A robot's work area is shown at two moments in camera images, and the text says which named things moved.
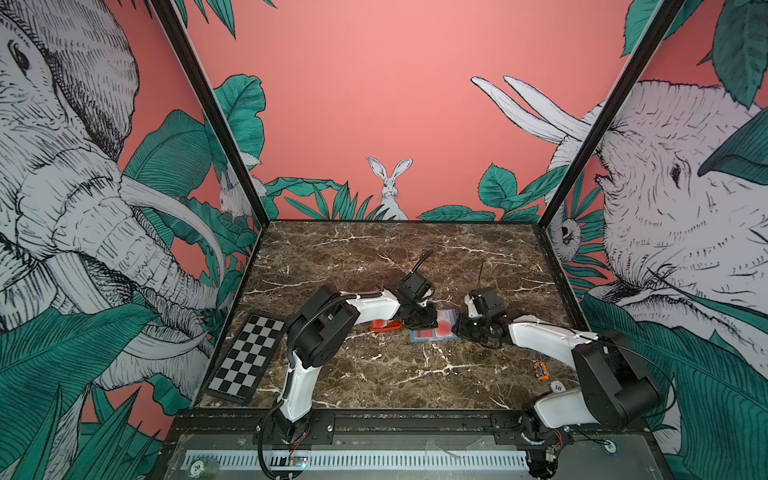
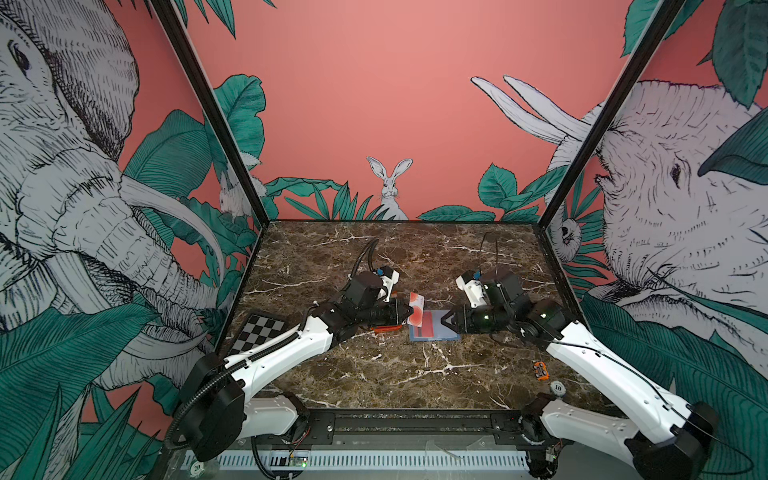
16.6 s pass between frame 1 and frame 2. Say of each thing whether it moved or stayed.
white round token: stayed
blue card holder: stayed
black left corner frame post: stayed
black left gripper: moved
